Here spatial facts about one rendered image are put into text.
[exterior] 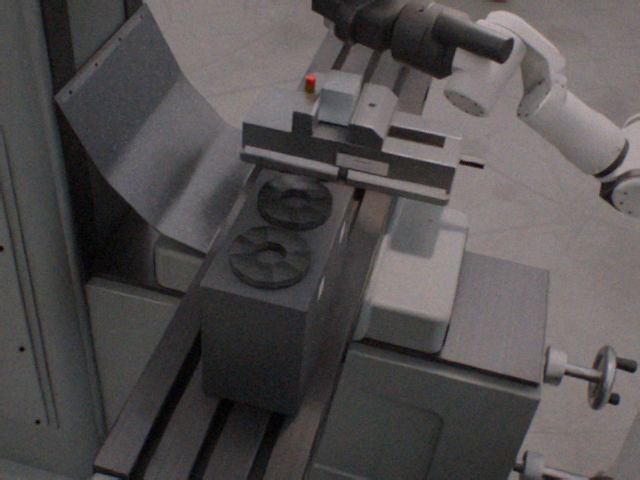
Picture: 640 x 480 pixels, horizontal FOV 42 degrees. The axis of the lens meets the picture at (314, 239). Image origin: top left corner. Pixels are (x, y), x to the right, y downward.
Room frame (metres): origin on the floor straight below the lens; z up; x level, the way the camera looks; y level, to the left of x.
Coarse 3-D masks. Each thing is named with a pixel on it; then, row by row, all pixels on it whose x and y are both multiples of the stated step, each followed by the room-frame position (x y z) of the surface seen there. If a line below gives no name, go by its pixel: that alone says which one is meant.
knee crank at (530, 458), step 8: (528, 456) 0.85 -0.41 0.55; (536, 456) 0.85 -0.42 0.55; (520, 464) 0.84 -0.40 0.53; (528, 464) 0.83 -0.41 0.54; (536, 464) 0.84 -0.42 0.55; (520, 472) 0.84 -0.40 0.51; (528, 472) 0.82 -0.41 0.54; (536, 472) 0.82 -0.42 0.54; (544, 472) 0.83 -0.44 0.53; (552, 472) 0.83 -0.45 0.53; (560, 472) 0.84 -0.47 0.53; (568, 472) 0.84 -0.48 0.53; (600, 472) 0.84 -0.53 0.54
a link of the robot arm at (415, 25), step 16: (352, 0) 1.02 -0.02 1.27; (368, 0) 1.02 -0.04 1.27; (384, 0) 1.03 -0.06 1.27; (400, 0) 1.04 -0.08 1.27; (416, 0) 1.00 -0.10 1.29; (336, 16) 1.00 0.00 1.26; (352, 16) 0.99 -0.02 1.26; (368, 16) 0.99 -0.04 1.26; (384, 16) 0.99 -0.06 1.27; (400, 16) 0.98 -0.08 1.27; (416, 16) 0.97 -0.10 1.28; (432, 16) 0.97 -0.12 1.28; (336, 32) 1.00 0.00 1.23; (352, 32) 0.99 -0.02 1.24; (368, 32) 0.99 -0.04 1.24; (384, 32) 0.98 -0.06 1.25; (400, 32) 0.97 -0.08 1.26; (416, 32) 0.96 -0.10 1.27; (384, 48) 0.99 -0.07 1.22; (400, 48) 0.96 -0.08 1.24; (416, 48) 0.95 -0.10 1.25; (416, 64) 0.95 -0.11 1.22
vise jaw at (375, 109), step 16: (368, 96) 1.15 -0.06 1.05; (384, 96) 1.15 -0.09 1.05; (352, 112) 1.10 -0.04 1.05; (368, 112) 1.10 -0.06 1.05; (384, 112) 1.12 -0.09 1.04; (352, 128) 1.07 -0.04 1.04; (368, 128) 1.06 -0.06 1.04; (384, 128) 1.08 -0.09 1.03; (352, 144) 1.07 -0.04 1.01; (368, 144) 1.06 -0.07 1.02
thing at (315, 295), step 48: (288, 192) 0.78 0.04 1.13; (336, 192) 0.80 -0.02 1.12; (240, 240) 0.68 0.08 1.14; (288, 240) 0.69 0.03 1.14; (336, 240) 0.72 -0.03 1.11; (240, 288) 0.62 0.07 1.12; (288, 288) 0.63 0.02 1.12; (336, 288) 0.77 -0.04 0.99; (240, 336) 0.61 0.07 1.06; (288, 336) 0.60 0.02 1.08; (240, 384) 0.61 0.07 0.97; (288, 384) 0.60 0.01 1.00
